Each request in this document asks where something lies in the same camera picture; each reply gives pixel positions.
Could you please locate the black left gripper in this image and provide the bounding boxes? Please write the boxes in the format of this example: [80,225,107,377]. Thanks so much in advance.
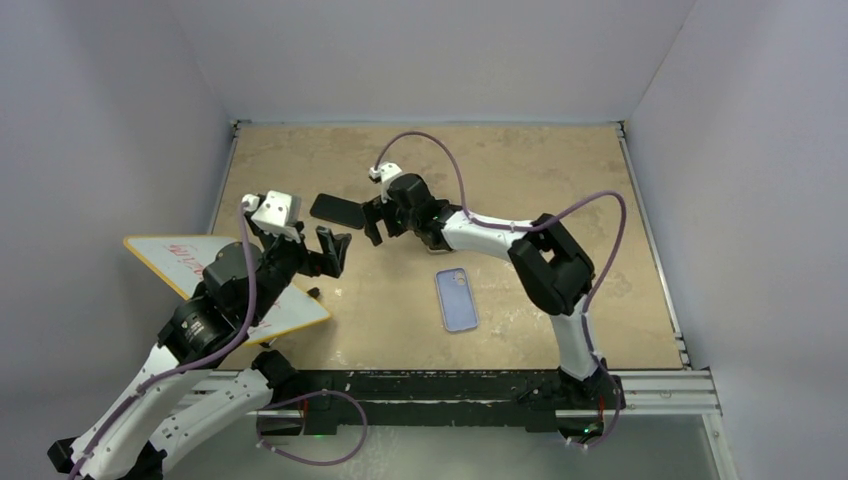
[248,210,350,322]

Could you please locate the black phone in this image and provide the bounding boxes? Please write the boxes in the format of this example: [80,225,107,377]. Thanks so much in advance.
[309,193,365,230]

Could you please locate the lavender phone case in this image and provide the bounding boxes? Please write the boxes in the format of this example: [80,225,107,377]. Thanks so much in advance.
[435,268,479,333]

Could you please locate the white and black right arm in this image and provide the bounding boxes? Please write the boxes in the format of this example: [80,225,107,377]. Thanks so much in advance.
[362,164,621,407]

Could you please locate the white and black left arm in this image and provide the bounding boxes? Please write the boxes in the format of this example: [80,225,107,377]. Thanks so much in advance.
[47,223,351,479]

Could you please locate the white board with yellow edge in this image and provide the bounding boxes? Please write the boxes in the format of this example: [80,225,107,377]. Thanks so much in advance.
[123,235,331,345]

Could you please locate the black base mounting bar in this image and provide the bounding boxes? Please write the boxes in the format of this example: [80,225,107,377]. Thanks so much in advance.
[267,369,626,442]

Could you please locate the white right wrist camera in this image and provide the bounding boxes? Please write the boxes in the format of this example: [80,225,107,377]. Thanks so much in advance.
[368,162,403,203]

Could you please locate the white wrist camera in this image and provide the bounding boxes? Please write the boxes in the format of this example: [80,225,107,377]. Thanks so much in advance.
[241,190,302,243]
[368,162,403,203]

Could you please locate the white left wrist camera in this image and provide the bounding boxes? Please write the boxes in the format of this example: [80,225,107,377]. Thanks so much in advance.
[241,190,302,243]

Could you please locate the aluminium frame rail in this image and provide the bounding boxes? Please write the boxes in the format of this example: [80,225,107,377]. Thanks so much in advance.
[135,369,722,419]

